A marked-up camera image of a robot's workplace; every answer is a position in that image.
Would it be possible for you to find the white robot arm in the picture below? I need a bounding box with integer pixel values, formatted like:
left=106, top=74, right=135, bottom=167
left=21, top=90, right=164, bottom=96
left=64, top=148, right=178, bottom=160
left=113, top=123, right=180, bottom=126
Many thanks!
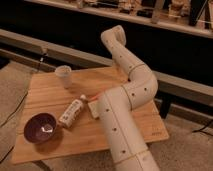
left=98, top=25, right=160, bottom=171

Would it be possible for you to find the translucent plastic cup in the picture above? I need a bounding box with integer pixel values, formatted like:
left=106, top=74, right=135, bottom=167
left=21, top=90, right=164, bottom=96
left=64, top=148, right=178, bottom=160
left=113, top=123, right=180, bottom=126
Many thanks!
left=54, top=65, right=72, bottom=89

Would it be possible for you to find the white labelled bottle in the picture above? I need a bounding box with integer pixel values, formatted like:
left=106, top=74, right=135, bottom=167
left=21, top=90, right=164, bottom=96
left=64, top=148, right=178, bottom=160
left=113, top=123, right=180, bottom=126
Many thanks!
left=59, top=94, right=87, bottom=128

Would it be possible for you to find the beige eraser block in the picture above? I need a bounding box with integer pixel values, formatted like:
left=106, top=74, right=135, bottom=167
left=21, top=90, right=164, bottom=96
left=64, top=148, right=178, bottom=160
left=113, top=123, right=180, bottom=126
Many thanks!
left=88, top=101, right=99, bottom=119

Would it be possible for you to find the cluttered wooden shelf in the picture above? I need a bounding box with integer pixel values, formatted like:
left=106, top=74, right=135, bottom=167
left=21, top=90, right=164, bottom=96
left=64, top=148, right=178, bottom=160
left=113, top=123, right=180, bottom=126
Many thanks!
left=25, top=0, right=213, bottom=39

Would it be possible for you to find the purple bowl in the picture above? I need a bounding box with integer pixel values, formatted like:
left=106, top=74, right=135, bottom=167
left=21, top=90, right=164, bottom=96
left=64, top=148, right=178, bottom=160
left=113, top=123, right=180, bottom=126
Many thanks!
left=24, top=113, right=57, bottom=144

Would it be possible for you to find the black cable on floor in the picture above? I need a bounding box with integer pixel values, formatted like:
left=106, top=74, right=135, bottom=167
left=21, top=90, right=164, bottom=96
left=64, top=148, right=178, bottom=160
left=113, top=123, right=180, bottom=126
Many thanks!
left=0, top=52, right=48, bottom=164

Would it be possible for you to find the black cable right floor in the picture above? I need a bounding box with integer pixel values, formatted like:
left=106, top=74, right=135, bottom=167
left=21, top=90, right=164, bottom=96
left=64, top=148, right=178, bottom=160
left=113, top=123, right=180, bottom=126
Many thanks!
left=192, top=118, right=213, bottom=137

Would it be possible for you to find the orange carrot toy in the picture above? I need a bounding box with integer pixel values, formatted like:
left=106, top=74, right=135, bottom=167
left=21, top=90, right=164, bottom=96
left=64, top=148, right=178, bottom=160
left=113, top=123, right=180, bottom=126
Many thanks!
left=88, top=94, right=99, bottom=102

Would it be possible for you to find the long wooden bench rail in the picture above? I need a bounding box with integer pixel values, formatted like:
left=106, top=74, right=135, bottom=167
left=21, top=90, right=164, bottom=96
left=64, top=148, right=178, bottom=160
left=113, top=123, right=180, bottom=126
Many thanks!
left=0, top=29, right=213, bottom=107

